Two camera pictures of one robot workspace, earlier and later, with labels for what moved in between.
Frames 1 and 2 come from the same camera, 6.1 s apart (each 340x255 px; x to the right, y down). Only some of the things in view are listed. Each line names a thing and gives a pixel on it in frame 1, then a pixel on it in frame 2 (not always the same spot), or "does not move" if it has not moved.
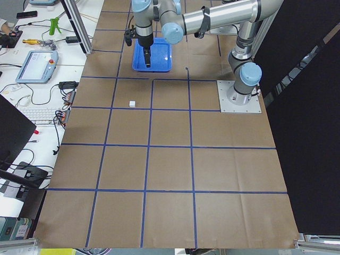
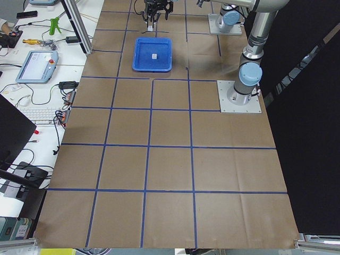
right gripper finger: [147, 57] -> [145, 19]
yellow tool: [31, 41] does not move
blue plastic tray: [160, 56] does not move
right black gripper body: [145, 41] -> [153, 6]
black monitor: [16, 128] does not move
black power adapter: [71, 40] does not move
